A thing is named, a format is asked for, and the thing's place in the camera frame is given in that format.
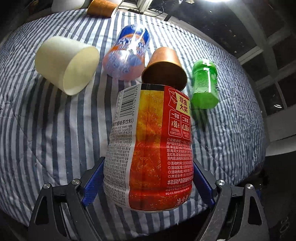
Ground red orange tea bottle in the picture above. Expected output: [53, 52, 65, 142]
[103, 84, 193, 212]

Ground copper brown cup near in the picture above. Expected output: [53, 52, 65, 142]
[142, 47, 187, 91]

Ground cream white plastic cup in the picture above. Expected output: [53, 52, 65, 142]
[35, 36, 99, 96]

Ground orange cup far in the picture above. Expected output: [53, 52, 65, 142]
[87, 0, 119, 18]

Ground striped blue white quilt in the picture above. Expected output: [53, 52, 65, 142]
[0, 9, 266, 240]

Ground green plastic bottle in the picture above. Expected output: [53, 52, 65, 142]
[191, 59, 219, 109]

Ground blue orange soda bottle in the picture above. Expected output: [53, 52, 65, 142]
[103, 25, 150, 81]

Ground black power strip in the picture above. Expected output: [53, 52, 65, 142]
[122, 8, 144, 15]

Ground large penguin plush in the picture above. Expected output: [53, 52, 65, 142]
[51, 0, 91, 13]

